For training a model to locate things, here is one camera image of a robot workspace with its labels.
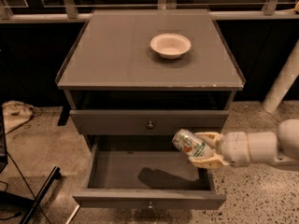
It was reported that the metal window railing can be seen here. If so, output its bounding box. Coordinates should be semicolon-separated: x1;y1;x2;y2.
0;0;299;23

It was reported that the grey drawer cabinet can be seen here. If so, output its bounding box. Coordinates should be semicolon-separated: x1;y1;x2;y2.
56;9;245;147

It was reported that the white paper bowl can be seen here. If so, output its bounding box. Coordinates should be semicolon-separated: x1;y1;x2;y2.
149;34;192;60

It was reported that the middle drawer knob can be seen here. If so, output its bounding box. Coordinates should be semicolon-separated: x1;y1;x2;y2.
148;202;153;209

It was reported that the white diagonal post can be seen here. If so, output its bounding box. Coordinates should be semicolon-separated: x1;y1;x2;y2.
262;40;299;113

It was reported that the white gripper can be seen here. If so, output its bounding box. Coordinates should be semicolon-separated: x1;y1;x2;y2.
189;132;250;169

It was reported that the round upper drawer knob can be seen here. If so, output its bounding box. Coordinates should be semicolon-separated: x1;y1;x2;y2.
147;120;155;130

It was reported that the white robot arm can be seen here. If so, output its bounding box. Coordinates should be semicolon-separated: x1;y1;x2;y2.
189;119;299;171

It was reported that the grey open middle drawer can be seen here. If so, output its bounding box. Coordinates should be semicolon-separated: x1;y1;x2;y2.
73;136;226;210

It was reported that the grey upper drawer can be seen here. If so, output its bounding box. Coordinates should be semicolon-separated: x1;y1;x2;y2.
70;110;228;135

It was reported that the green 7up can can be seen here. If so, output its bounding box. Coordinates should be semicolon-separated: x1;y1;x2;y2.
172;129;212;158

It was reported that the beige cloth bag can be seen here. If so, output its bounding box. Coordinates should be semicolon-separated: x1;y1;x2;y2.
2;101;42;133

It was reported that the black stand leg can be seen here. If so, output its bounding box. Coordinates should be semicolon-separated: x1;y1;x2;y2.
0;166;62;224

